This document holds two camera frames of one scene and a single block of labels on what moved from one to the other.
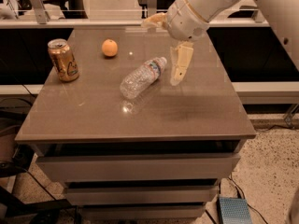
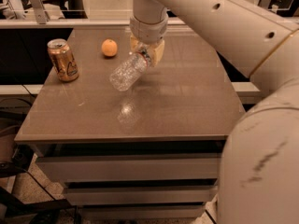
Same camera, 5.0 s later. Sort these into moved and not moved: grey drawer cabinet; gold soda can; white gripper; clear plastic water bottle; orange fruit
Moved: clear plastic water bottle; white gripper
Not moved: grey drawer cabinet; gold soda can; orange fruit
